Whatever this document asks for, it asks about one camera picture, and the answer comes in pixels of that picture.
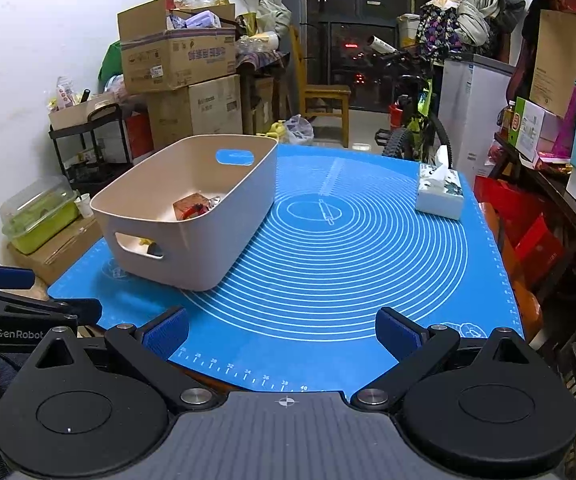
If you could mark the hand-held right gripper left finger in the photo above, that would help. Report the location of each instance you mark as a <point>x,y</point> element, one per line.
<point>168,332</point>

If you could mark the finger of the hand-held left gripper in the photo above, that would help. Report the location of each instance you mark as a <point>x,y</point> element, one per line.
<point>8,277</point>
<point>83,310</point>

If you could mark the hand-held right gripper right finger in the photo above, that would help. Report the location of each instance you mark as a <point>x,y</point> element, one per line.
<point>393,332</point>

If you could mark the beige plastic storage bin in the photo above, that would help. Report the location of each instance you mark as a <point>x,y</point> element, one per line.
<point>228,220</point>

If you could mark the red small box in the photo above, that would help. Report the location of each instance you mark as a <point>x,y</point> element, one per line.
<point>190,206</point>

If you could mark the low brown cardboard box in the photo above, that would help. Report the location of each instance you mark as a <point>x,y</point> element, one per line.
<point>53,255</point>

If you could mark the blue silicone mat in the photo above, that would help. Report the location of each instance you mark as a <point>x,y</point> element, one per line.
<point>368,270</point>

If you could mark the green container with clear lid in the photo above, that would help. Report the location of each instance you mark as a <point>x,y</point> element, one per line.
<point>38,215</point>

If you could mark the white paper cup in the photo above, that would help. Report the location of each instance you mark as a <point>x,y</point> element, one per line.
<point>83,206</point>

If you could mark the black utility cart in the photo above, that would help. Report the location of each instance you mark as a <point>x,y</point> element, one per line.
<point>68,155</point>

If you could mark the white tissue pack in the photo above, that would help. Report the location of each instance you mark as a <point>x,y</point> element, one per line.
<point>440,190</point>

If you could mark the red gift box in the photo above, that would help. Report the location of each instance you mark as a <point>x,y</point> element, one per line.
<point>533,240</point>

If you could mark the beige box on cart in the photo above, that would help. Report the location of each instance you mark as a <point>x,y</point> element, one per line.
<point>75,112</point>

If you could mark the red and white appliance box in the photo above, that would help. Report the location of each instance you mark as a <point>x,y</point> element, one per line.
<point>140,135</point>

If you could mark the clear plastic bag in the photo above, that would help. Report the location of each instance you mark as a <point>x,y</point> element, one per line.
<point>299,130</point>

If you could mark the green and black bicycle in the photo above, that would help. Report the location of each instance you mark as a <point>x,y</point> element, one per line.
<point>418,110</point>

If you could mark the tall brown cardboard box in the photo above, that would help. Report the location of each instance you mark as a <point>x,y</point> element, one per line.
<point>203,110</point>

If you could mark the white chest freezer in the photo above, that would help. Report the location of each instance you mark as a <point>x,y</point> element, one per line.
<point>478,110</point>

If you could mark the green and white carton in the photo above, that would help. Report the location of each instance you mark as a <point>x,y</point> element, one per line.
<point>528,127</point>

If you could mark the wooden chair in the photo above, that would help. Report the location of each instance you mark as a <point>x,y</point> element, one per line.
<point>325,95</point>

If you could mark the open cardboard box with clutter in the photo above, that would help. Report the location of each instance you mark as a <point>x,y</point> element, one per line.
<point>173,60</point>

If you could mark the brown paper bag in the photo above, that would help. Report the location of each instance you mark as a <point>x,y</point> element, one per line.
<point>560,60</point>

